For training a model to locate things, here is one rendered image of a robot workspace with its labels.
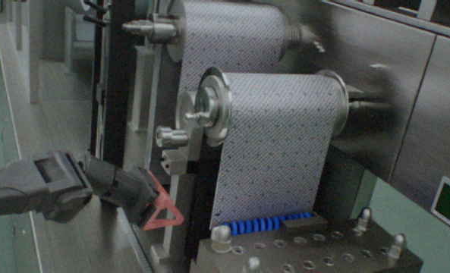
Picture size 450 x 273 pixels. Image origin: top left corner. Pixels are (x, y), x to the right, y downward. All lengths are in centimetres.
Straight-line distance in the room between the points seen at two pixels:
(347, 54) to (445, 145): 31
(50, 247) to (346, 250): 60
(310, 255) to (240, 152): 23
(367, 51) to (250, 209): 40
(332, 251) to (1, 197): 59
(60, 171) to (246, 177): 36
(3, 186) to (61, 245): 42
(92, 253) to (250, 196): 35
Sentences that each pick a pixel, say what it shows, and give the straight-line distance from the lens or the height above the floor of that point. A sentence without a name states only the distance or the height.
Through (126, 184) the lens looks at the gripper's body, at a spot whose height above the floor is 115.
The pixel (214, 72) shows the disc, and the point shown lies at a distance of 91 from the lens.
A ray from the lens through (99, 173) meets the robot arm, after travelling 80.
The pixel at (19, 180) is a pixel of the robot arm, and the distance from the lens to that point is 72.
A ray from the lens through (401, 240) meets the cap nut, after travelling 101.
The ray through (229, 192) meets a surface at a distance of 94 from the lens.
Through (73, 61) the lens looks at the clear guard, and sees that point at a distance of 184.
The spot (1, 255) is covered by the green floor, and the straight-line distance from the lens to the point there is 262.
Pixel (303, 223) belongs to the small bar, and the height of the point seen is 105.
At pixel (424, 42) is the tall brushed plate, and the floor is 142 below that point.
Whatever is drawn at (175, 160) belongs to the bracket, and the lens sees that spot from 95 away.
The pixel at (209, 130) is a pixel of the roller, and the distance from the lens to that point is 92.
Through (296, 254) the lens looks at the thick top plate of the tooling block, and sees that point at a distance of 94.
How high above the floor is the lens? 155
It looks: 22 degrees down
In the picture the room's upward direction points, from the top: 9 degrees clockwise
